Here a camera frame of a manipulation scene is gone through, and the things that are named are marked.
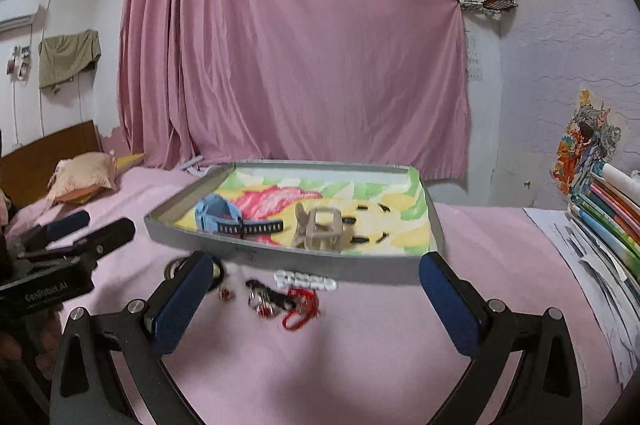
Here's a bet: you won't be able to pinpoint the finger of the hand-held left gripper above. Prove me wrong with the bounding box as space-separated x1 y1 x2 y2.
17 217 137 276
20 210 92 251

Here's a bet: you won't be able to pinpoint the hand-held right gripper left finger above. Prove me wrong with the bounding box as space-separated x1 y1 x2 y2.
48 250 216 425

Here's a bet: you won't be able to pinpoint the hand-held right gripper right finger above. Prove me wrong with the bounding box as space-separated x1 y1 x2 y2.
417 251 583 425

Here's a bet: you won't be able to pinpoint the white plastic hair clip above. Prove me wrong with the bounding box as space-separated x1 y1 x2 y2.
274 270 340 292

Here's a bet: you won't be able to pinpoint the dark thin bangles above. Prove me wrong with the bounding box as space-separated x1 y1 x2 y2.
165 256 193 278

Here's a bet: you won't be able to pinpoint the peach pillow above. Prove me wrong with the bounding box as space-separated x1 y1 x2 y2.
47 152 121 206

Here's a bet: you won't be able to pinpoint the brown wooden headboard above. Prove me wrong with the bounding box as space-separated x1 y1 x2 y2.
0 121 103 208

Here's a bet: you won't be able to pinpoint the yellow cushion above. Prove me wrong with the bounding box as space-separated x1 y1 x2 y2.
114 152 147 172

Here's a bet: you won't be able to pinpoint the pink bed sheet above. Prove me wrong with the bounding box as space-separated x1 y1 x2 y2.
0 165 626 425

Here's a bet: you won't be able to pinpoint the blue fabric hair accessory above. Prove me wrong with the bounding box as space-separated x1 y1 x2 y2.
194 194 243 233

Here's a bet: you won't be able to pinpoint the black ribbed band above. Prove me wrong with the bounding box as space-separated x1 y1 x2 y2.
216 219 285 240

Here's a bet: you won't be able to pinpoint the white printed paper sheets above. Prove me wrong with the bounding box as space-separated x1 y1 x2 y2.
524 206 631 386

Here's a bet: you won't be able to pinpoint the beige claw hair clip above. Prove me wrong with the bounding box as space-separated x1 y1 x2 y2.
291 204 353 253

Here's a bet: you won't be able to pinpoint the olive hanging cloth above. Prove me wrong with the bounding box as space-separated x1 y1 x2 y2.
38 29 102 93

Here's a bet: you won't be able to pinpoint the stack of colourful books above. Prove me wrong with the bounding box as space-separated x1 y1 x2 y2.
567 162 640 286

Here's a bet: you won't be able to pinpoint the white air conditioner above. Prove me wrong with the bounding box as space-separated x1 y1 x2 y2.
0 0 43 31

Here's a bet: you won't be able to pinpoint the pink curtain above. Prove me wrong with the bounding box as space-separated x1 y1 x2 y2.
117 0 472 181

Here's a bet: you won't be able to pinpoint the silver ring with red stone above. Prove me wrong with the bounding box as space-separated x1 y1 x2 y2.
248 295 276 321

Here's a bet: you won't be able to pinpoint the red string bracelet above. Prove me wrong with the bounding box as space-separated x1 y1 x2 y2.
281 287 321 331

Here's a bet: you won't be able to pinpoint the small wall fixture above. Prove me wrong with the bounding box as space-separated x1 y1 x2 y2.
6 45 31 81

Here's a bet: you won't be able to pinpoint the colourful cartoon wall poster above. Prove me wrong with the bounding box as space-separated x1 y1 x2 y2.
550 89 623 196

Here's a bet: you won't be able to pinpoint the wire wall rack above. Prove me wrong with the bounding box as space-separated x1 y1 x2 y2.
457 0 519 20

